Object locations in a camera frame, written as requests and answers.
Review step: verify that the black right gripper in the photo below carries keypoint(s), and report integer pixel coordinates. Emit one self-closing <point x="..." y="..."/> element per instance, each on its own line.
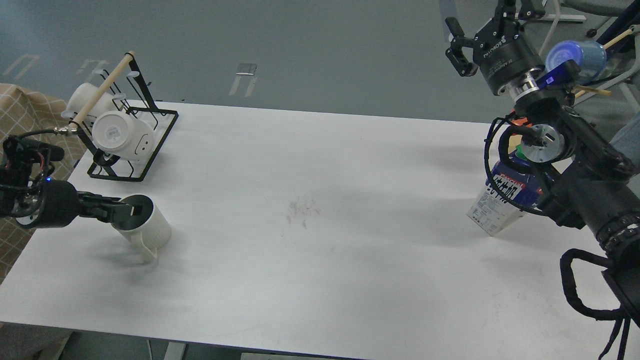
<point x="500" y="49"/>

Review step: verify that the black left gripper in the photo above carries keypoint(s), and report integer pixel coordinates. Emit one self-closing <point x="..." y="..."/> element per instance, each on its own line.
<point x="110" y="209"/>

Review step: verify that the white ribbed mug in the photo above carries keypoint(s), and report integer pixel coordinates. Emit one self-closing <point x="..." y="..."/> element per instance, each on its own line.
<point x="146" y="238"/>

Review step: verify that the blue white milk carton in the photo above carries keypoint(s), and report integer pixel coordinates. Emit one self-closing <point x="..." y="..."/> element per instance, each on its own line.
<point x="496" y="209"/>

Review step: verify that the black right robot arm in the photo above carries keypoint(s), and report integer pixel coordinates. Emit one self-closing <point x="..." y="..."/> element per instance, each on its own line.
<point x="583" y="178"/>

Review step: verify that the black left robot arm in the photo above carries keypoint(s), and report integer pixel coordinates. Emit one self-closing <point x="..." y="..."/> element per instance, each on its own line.
<point x="35" y="200"/>

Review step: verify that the white cup on rack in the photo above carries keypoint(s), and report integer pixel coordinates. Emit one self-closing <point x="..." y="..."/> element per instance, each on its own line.
<point x="122" y="135"/>

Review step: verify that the orange plastic cup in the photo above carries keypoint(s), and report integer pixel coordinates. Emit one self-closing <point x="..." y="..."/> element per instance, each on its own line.
<point x="523" y="121"/>

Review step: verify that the blue plastic cup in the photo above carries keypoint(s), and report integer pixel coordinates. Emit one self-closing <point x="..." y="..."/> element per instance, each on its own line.
<point x="590" y="57"/>

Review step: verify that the wooden cup tree stand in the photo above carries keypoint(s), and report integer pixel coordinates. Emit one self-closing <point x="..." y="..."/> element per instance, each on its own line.
<point x="580" y="90"/>

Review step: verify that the white office chair base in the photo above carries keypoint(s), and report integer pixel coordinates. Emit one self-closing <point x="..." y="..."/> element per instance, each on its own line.
<point x="602" y="21"/>

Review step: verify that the person leg in jeans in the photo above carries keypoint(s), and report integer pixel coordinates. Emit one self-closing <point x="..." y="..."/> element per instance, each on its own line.
<point x="627" y="141"/>

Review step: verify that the black wire cup rack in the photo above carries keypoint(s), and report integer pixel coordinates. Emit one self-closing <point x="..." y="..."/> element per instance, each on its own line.
<point x="123" y="89"/>

